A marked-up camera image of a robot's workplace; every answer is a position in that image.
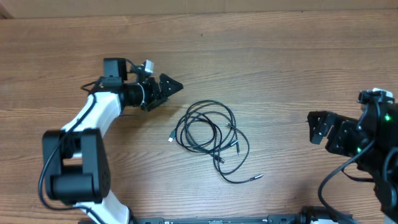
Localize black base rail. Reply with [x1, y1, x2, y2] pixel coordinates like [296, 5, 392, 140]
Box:
[129, 215, 349, 224]

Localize black short cable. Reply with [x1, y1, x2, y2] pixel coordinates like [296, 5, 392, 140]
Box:
[213, 123, 264, 184]

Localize black thin charging cable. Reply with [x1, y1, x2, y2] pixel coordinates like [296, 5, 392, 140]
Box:
[185, 100, 241, 155]

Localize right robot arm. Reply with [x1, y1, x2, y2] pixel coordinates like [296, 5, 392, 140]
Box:
[307, 88, 397, 223]

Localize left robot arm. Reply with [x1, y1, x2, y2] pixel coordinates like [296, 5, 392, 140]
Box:
[38, 57, 183, 223]

